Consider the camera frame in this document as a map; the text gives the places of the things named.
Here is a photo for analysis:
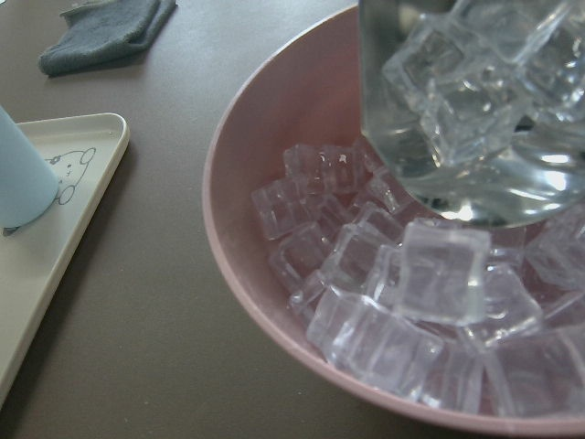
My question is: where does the cream serving tray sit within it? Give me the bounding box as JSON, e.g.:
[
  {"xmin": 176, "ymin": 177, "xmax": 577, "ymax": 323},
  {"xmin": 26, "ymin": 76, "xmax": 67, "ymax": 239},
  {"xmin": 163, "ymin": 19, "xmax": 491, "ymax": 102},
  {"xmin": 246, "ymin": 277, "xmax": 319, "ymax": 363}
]
[{"xmin": 1, "ymin": 112, "xmax": 130, "ymax": 397}]

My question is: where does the pink bowl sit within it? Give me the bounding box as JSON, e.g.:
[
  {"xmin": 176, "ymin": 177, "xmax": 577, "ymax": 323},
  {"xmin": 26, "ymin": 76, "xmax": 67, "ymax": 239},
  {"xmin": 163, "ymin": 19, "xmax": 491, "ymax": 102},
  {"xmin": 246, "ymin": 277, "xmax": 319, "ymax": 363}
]
[{"xmin": 202, "ymin": 6, "xmax": 584, "ymax": 438}]

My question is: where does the grey folded cloth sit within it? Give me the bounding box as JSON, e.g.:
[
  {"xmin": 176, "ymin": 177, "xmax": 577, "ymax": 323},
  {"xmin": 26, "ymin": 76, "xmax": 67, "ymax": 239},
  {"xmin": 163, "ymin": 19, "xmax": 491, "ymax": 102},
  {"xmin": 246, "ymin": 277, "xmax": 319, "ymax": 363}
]
[{"xmin": 37, "ymin": 0, "xmax": 176, "ymax": 77}]

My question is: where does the metal ice scoop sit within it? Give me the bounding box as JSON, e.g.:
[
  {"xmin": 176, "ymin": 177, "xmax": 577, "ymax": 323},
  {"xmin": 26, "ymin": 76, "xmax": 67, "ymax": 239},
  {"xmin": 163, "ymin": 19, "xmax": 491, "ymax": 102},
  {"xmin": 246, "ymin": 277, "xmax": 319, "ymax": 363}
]
[{"xmin": 358, "ymin": 1, "xmax": 584, "ymax": 227}]

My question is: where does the blue cup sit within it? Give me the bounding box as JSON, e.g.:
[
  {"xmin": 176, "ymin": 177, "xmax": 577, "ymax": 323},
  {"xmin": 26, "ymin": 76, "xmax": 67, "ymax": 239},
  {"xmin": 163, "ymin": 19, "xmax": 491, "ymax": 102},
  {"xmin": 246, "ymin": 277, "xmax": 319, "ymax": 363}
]
[{"xmin": 1, "ymin": 108, "xmax": 59, "ymax": 229}]

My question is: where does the pile of ice cubes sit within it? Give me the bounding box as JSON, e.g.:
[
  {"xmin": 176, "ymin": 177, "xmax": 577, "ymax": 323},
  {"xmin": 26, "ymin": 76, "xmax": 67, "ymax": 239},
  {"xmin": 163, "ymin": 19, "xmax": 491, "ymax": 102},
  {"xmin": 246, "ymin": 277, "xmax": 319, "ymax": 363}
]
[{"xmin": 251, "ymin": 141, "xmax": 584, "ymax": 418}]

